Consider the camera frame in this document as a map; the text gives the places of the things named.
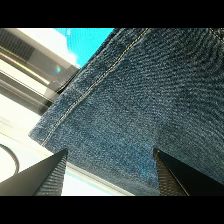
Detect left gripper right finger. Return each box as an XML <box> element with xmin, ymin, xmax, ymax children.
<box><xmin>153</xmin><ymin>148</ymin><xmax>224</xmax><ymax>197</ymax></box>

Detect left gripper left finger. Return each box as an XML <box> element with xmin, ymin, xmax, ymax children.
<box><xmin>0</xmin><ymin>147</ymin><xmax>69</xmax><ymax>197</ymax></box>

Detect blue jeans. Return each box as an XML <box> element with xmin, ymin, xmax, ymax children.
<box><xmin>28</xmin><ymin>28</ymin><xmax>224</xmax><ymax>197</ymax></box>

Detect black cable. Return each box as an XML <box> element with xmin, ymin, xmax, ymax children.
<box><xmin>0</xmin><ymin>143</ymin><xmax>21</xmax><ymax>176</ymax></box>

